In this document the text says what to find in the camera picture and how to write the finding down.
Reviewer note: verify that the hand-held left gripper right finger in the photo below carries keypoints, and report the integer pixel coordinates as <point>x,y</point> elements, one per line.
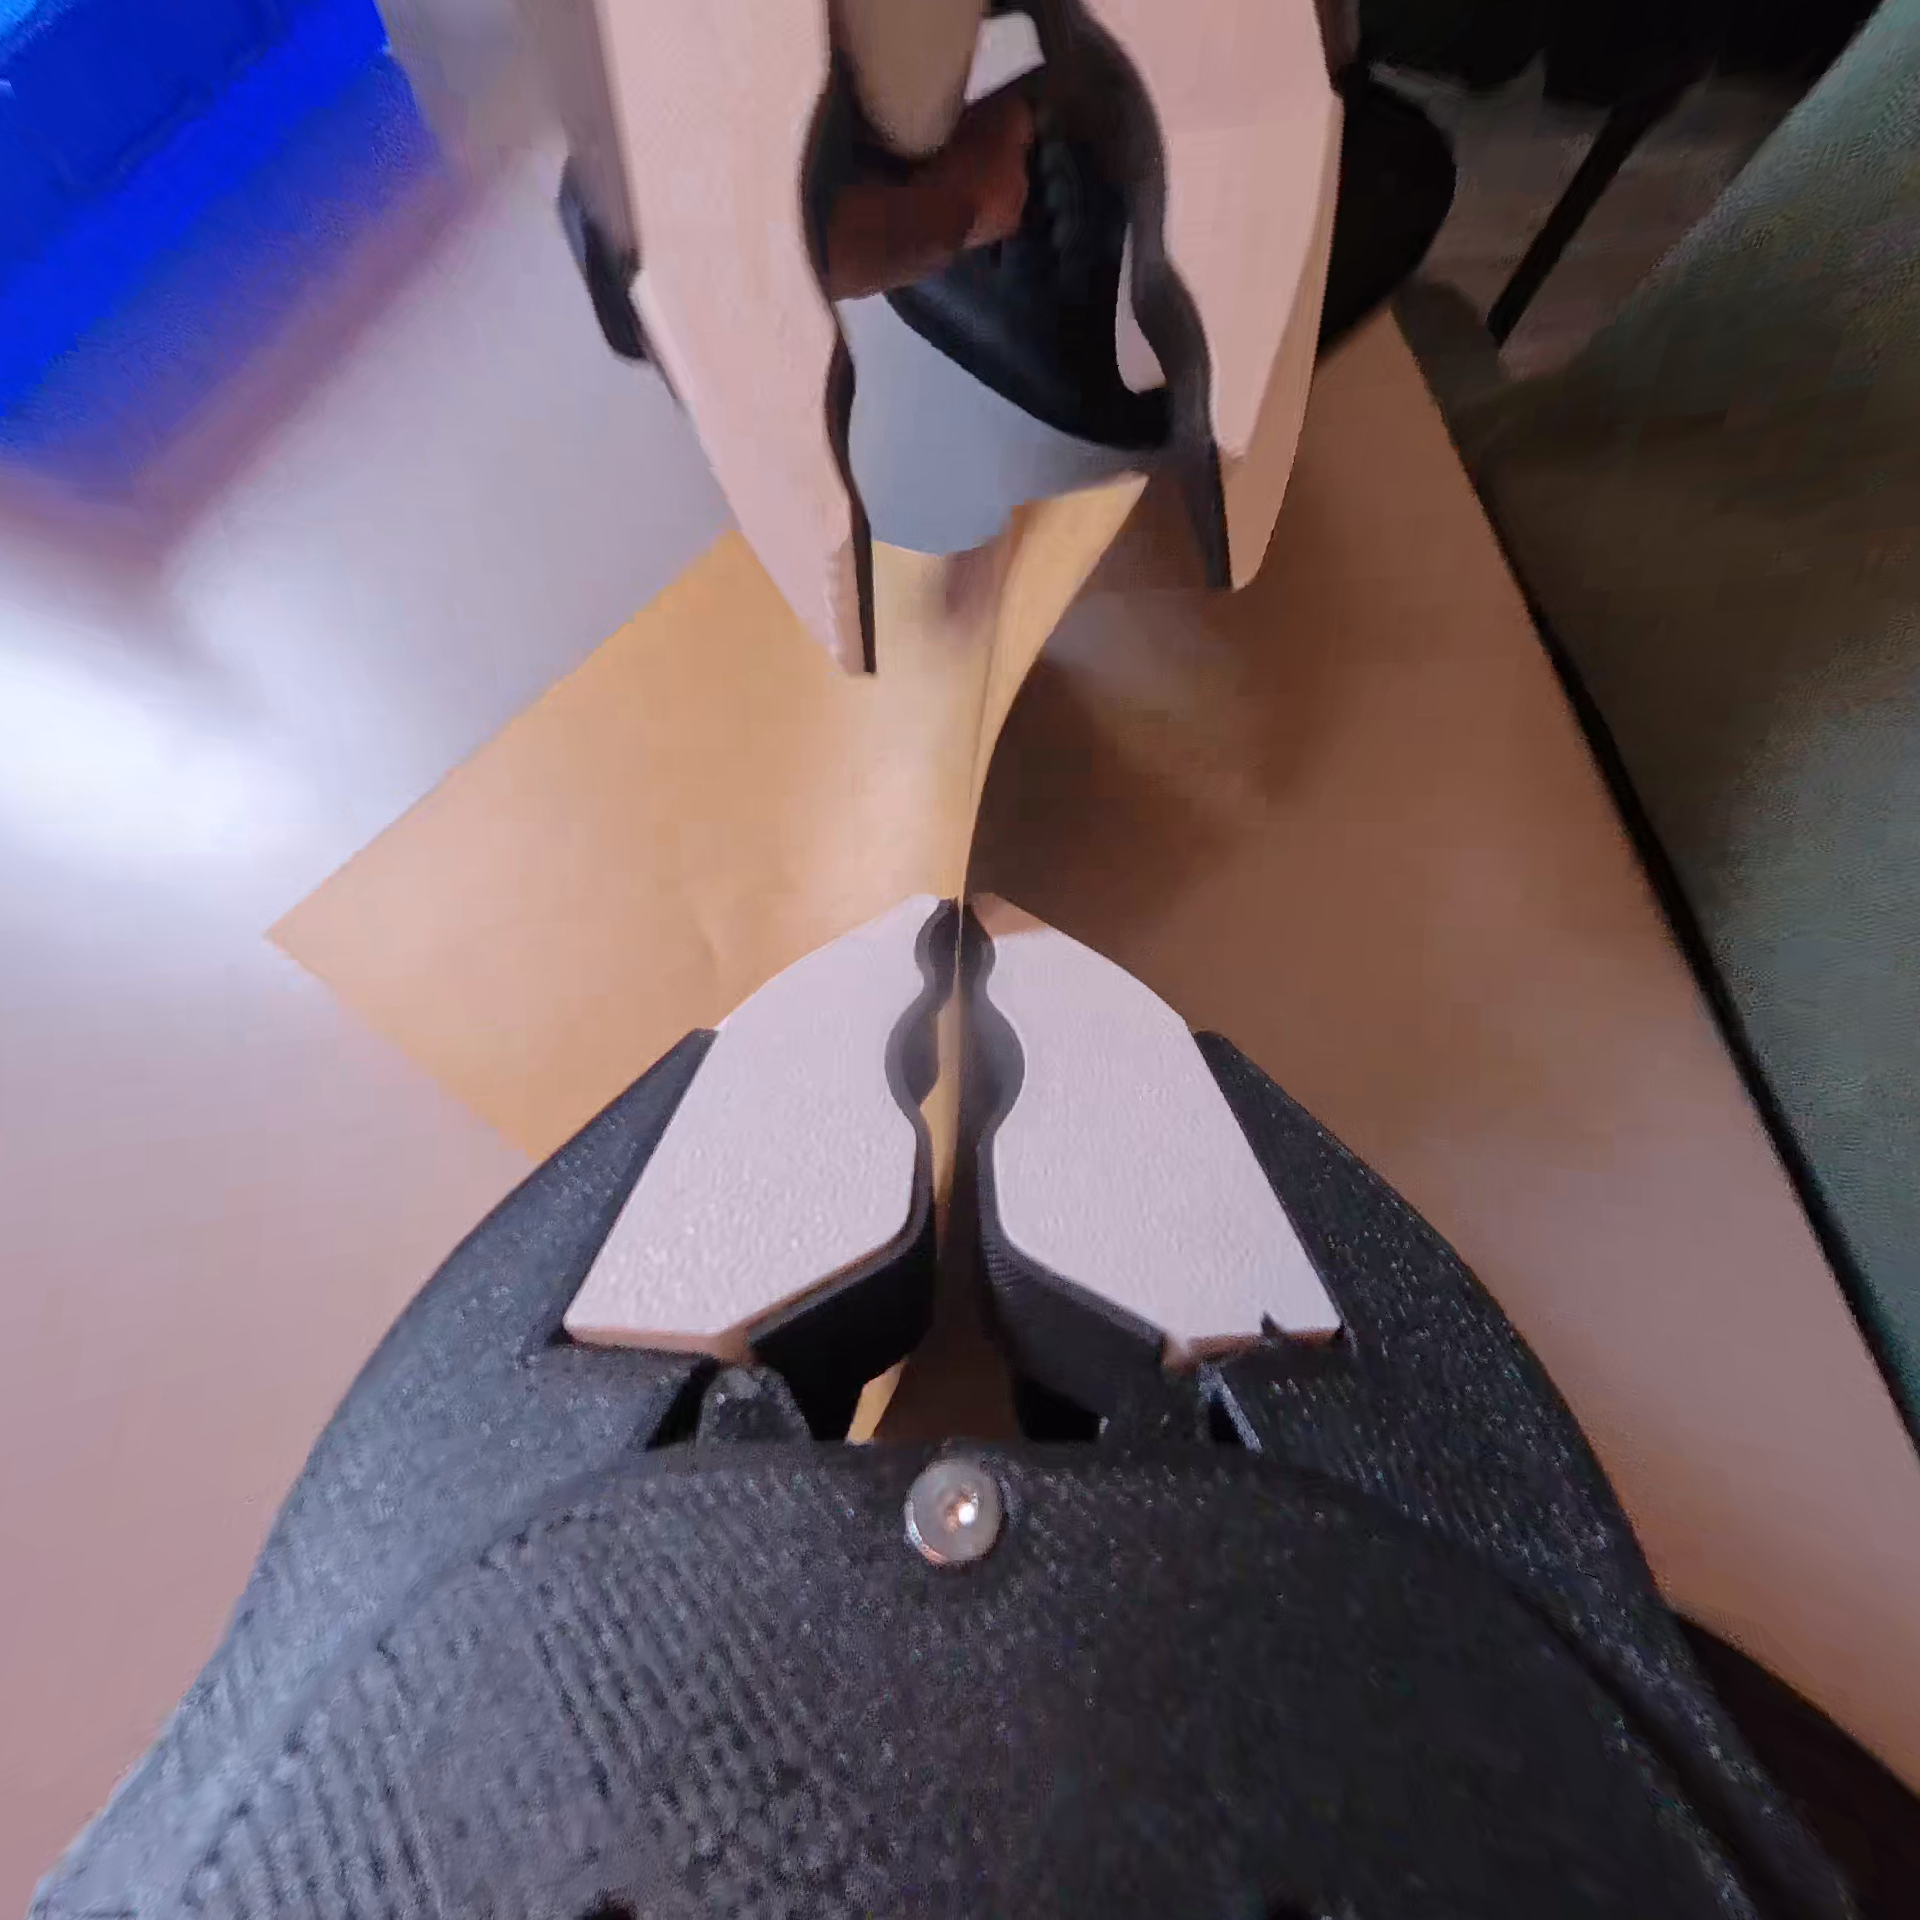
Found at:
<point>1155,1173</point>

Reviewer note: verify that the person's right hand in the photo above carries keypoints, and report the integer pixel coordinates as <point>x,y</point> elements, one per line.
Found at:
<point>916,226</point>

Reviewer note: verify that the blue plastic bin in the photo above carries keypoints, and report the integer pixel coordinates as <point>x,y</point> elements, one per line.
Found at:
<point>181,182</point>

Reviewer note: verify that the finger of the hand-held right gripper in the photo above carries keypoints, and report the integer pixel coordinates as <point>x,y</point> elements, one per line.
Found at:
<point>1247,211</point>
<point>721,273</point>

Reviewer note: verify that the tan backed camouflage paper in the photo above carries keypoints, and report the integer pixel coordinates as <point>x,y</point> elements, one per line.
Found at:
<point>660,872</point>

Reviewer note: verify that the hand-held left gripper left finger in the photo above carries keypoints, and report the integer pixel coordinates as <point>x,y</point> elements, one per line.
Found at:
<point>750,1173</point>

